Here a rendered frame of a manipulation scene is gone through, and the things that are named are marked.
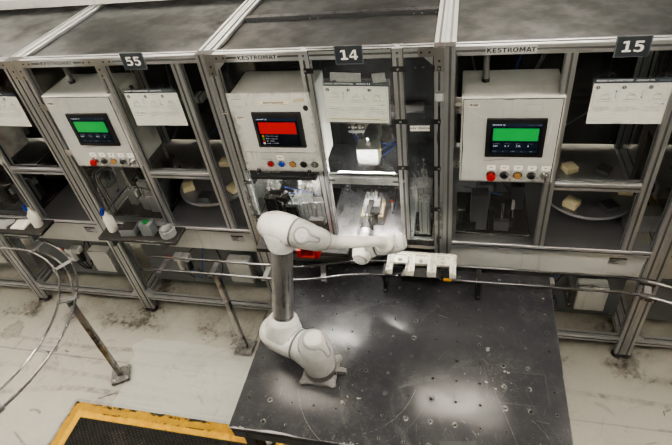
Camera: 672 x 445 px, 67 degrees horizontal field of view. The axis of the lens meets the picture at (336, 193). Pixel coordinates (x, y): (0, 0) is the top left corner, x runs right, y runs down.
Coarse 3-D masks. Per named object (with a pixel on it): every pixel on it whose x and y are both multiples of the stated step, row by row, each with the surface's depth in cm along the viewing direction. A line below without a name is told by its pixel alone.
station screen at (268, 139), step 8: (256, 120) 249; (264, 120) 248; (272, 120) 247; (280, 120) 246; (288, 120) 245; (296, 128) 247; (264, 136) 254; (272, 136) 253; (280, 136) 252; (288, 136) 251; (296, 136) 250; (264, 144) 257; (272, 144) 256; (280, 144) 255; (288, 144) 254; (296, 144) 253
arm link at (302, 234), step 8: (296, 224) 217; (304, 224) 215; (312, 224) 220; (288, 232) 217; (296, 232) 212; (304, 232) 211; (312, 232) 212; (320, 232) 216; (328, 232) 224; (288, 240) 218; (296, 240) 211; (304, 240) 210; (312, 240) 212; (320, 240) 215; (328, 240) 221; (304, 248) 214; (312, 248) 215; (320, 248) 219
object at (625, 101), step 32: (480, 64) 214; (512, 64) 211; (544, 64) 208; (608, 64) 203; (640, 64) 200; (576, 96) 214; (608, 96) 210; (640, 96) 208; (576, 128) 223; (608, 128) 220; (640, 128) 217; (576, 160) 233; (608, 160) 230; (640, 160) 227; (480, 192) 256; (512, 192) 252; (480, 224) 269; (512, 224) 265; (640, 224) 249
